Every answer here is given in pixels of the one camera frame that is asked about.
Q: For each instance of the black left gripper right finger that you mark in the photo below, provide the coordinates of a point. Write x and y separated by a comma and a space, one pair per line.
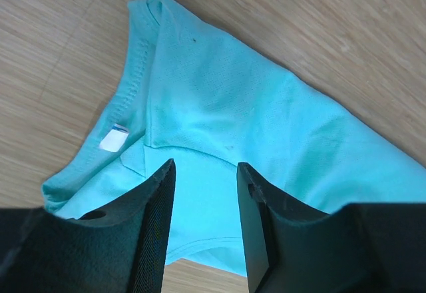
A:
363, 247

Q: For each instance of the turquoise t shirt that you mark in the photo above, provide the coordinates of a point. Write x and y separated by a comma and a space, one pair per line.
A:
195, 94

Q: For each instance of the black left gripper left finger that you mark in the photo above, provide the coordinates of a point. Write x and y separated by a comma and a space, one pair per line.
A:
119, 247

